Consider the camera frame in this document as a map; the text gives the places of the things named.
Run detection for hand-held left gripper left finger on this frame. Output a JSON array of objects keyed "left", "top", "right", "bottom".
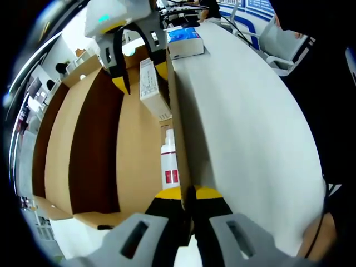
[{"left": 59, "top": 186, "right": 192, "bottom": 267}]

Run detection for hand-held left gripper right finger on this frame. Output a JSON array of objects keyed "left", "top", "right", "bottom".
[{"left": 188, "top": 185, "right": 310, "bottom": 267}]

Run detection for blue tissue pack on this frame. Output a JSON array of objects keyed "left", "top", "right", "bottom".
[{"left": 166, "top": 27, "right": 206, "bottom": 61}]

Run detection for white carton box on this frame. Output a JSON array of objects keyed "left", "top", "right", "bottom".
[{"left": 139, "top": 57, "right": 172, "bottom": 121}]

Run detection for white spray bottle red label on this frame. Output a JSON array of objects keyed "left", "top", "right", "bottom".
[{"left": 160, "top": 127, "right": 181, "bottom": 192}]

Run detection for brown cardboard shoe box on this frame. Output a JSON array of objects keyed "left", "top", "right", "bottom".
[{"left": 31, "top": 44, "right": 193, "bottom": 248}]

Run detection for long curved ceiling light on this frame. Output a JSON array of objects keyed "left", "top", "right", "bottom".
[{"left": 4, "top": 29, "right": 62, "bottom": 97}]

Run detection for person's leg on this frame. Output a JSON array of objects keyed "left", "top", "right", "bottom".
[{"left": 301, "top": 213, "right": 338, "bottom": 260}]

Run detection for white office chair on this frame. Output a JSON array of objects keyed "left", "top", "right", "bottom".
[{"left": 260, "top": 16, "right": 310, "bottom": 78}]

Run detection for person's black shorts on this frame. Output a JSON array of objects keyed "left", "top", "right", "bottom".
[{"left": 322, "top": 182, "right": 343, "bottom": 216}]

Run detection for person's black shirt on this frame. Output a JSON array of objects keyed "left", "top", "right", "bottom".
[{"left": 278, "top": 16, "right": 356, "bottom": 201}]

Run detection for white worn chest device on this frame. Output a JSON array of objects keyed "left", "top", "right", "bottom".
[{"left": 344, "top": 46, "right": 356, "bottom": 86}]

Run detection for dark wall screen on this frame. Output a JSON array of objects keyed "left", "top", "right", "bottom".
[{"left": 27, "top": 77, "right": 42, "bottom": 95}]

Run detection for blue white wall poster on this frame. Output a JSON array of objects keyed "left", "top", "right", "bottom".
[{"left": 219, "top": 0, "right": 276, "bottom": 22}]

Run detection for black cable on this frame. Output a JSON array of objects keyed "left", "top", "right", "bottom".
[{"left": 304, "top": 174, "right": 330, "bottom": 258}]

